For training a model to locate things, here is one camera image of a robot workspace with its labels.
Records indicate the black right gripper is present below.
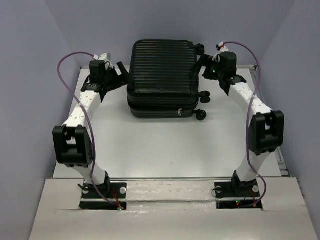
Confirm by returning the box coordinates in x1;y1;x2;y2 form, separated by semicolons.
189;53;225;81

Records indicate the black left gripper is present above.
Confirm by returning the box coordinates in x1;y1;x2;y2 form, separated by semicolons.
102;62;134;92

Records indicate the black ribbed hard suitcase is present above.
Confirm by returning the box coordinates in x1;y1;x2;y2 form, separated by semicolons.
127;39;211;121

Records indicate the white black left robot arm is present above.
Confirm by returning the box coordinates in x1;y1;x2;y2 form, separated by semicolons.
52;60;129;198

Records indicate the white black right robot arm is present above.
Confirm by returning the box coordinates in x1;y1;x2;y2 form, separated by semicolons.
194;51;285;199

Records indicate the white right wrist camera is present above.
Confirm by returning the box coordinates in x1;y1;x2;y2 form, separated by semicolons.
214;41;229;59

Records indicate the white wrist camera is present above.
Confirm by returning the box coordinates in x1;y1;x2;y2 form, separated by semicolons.
93;52;112;67
214;41;229;59

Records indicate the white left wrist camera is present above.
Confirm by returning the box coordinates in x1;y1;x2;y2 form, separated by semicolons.
93;52;112;67

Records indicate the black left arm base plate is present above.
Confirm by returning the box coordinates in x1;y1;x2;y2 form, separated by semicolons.
77;181;128;211

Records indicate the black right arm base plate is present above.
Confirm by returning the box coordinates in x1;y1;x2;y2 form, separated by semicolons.
211;180;263;210

